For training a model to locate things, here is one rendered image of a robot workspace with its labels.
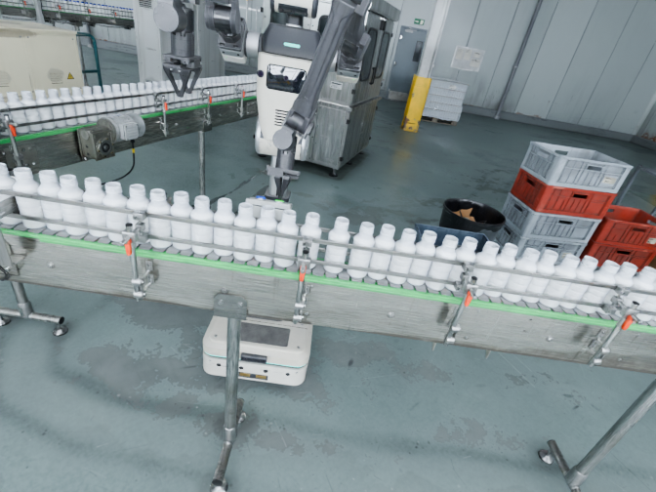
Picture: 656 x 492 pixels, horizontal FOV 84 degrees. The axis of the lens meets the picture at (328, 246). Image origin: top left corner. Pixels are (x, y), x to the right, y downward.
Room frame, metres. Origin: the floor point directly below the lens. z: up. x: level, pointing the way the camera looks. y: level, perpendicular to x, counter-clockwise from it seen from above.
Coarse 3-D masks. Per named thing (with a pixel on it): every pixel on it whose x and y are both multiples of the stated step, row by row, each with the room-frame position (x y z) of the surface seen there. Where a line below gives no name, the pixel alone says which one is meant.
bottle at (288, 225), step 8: (288, 216) 0.88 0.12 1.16; (280, 224) 0.89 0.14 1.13; (288, 224) 0.88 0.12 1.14; (280, 232) 0.87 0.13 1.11; (288, 232) 0.87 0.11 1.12; (296, 232) 0.89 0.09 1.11; (280, 240) 0.87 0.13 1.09; (288, 240) 0.87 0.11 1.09; (296, 240) 0.90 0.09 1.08; (280, 248) 0.87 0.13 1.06; (288, 248) 0.87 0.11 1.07; (280, 264) 0.87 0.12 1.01; (288, 264) 0.88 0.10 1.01
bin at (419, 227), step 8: (416, 224) 1.45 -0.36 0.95; (440, 232) 1.47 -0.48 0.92; (448, 232) 1.47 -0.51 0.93; (456, 232) 1.47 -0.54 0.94; (464, 232) 1.47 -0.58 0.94; (472, 232) 1.47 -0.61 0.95; (416, 240) 1.38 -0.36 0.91; (440, 240) 1.47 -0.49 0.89; (480, 240) 1.48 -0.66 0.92; (488, 240) 1.42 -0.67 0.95; (480, 248) 1.45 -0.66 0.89; (432, 344) 1.00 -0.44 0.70; (488, 352) 1.00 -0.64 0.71
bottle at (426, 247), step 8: (424, 232) 0.93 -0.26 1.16; (432, 232) 0.94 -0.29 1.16; (424, 240) 0.92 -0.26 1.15; (432, 240) 0.91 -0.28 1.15; (416, 248) 0.92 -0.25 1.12; (424, 248) 0.91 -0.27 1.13; (432, 248) 0.91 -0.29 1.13; (432, 256) 0.91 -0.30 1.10; (416, 264) 0.90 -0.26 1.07; (424, 264) 0.90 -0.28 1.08; (408, 272) 0.92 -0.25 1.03; (416, 272) 0.90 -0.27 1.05; (424, 272) 0.90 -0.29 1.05; (408, 280) 0.91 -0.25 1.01; (416, 280) 0.90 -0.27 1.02
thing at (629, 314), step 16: (128, 224) 0.78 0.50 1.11; (144, 224) 0.84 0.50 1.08; (128, 240) 0.76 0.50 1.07; (144, 240) 0.82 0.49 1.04; (304, 240) 0.85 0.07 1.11; (304, 256) 0.80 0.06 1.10; (304, 272) 0.76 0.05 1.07; (464, 272) 0.88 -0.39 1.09; (144, 288) 0.80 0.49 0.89; (304, 288) 0.85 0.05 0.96; (464, 288) 0.82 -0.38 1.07; (624, 288) 0.91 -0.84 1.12; (304, 304) 0.80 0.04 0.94; (464, 304) 0.82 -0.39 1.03; (608, 304) 0.92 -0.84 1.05; (624, 320) 0.85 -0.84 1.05; (640, 320) 0.81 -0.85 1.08; (448, 336) 0.82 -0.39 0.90; (608, 336) 0.85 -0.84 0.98; (592, 352) 0.88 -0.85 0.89; (608, 352) 0.84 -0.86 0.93
